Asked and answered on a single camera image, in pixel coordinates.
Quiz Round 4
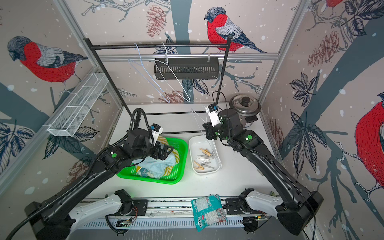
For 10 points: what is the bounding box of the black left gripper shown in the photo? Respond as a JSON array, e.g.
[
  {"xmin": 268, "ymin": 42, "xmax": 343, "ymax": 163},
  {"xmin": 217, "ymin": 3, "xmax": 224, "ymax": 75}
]
[{"xmin": 133, "ymin": 139, "xmax": 175, "ymax": 161}]

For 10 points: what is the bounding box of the light blue towel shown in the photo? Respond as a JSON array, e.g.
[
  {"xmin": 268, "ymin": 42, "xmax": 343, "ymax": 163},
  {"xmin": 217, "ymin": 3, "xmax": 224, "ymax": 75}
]
[{"xmin": 140, "ymin": 152, "xmax": 177, "ymax": 180}]

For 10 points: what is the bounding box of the yellow striped towel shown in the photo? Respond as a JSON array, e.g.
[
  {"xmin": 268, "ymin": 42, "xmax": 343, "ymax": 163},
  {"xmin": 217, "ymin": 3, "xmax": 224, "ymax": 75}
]
[{"xmin": 135, "ymin": 135, "xmax": 181, "ymax": 178}]

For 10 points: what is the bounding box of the beige clothespin yellow towel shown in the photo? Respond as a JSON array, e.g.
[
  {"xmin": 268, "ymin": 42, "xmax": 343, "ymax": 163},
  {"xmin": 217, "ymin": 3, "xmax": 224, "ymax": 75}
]
[
  {"xmin": 200, "ymin": 148, "xmax": 215, "ymax": 158},
  {"xmin": 194, "ymin": 161, "xmax": 205, "ymax": 171}
]

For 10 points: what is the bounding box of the white clothespin blue towel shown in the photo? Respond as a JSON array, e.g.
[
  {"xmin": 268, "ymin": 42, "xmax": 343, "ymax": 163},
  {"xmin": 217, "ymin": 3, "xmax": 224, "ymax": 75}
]
[
  {"xmin": 197, "ymin": 155, "xmax": 211, "ymax": 160},
  {"xmin": 200, "ymin": 161, "xmax": 214, "ymax": 169}
]

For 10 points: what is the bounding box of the white hanger with yellow towel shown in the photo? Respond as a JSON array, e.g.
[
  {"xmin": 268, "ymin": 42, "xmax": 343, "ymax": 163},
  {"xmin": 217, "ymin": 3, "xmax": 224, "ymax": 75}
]
[{"xmin": 154, "ymin": 43, "xmax": 191, "ymax": 103}]

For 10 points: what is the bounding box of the light blue wire hanger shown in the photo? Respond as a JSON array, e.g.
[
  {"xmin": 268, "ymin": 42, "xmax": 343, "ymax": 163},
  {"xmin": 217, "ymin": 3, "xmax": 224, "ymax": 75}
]
[{"xmin": 134, "ymin": 43, "xmax": 170, "ymax": 104}]

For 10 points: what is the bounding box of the white hanger with blue towel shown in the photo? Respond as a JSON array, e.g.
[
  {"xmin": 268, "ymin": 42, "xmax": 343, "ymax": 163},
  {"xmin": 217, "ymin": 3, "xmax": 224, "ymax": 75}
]
[{"xmin": 190, "ymin": 108, "xmax": 209, "ymax": 136}]

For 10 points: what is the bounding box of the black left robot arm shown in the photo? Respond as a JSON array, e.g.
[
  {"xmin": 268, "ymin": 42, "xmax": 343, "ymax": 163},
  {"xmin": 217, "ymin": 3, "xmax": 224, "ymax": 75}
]
[{"xmin": 7, "ymin": 108, "xmax": 173, "ymax": 240}]

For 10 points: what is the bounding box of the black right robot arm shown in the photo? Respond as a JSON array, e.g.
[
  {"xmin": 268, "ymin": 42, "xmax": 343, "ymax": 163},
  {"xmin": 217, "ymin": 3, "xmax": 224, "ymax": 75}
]
[{"xmin": 203, "ymin": 105, "xmax": 324, "ymax": 236}]

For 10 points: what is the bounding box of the green plastic basket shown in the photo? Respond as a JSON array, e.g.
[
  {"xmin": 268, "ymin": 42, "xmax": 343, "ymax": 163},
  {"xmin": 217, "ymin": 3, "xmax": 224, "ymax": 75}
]
[{"xmin": 118, "ymin": 136, "xmax": 189, "ymax": 185}]

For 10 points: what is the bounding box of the white rectangular tray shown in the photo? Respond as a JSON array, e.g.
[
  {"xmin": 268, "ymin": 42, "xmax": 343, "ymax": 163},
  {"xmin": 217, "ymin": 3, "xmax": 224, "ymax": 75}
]
[{"xmin": 189, "ymin": 136, "xmax": 222, "ymax": 175}]

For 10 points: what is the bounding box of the silver rice cooker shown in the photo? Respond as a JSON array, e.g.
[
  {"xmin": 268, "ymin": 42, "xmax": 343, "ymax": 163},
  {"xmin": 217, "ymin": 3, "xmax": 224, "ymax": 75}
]
[{"xmin": 230, "ymin": 94, "xmax": 261, "ymax": 128}]

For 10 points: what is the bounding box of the black clothes rack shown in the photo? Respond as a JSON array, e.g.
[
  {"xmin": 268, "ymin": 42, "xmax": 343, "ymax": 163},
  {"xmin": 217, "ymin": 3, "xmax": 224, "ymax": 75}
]
[{"xmin": 83, "ymin": 35, "xmax": 232, "ymax": 127}]

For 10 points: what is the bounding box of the teal snack packet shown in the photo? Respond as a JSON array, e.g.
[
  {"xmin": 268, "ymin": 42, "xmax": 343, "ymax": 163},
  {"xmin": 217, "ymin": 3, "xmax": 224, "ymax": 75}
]
[{"xmin": 191, "ymin": 195, "xmax": 227, "ymax": 232}]

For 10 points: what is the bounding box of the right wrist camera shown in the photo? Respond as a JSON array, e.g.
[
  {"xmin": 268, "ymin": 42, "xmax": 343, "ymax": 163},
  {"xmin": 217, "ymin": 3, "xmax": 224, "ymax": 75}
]
[{"xmin": 205, "ymin": 103, "xmax": 221, "ymax": 127}]

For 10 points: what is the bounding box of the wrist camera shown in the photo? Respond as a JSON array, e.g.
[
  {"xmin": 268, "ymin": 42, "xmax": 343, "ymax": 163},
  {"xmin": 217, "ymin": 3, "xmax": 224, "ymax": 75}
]
[
  {"xmin": 205, "ymin": 103, "xmax": 221, "ymax": 127},
  {"xmin": 150, "ymin": 124, "xmax": 164, "ymax": 146}
]

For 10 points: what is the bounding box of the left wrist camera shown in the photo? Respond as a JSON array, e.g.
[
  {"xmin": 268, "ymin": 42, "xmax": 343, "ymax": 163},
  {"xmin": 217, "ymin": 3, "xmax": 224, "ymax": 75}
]
[{"xmin": 150, "ymin": 124, "xmax": 164, "ymax": 146}]

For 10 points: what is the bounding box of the black wall basket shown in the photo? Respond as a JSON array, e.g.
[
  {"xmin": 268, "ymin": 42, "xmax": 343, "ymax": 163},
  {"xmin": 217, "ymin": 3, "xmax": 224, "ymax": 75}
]
[{"xmin": 154, "ymin": 58, "xmax": 219, "ymax": 80}]

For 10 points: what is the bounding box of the white wire mesh shelf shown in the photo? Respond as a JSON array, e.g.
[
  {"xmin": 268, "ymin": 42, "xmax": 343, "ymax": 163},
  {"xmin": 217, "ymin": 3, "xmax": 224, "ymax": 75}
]
[{"xmin": 48, "ymin": 73, "xmax": 109, "ymax": 137}]

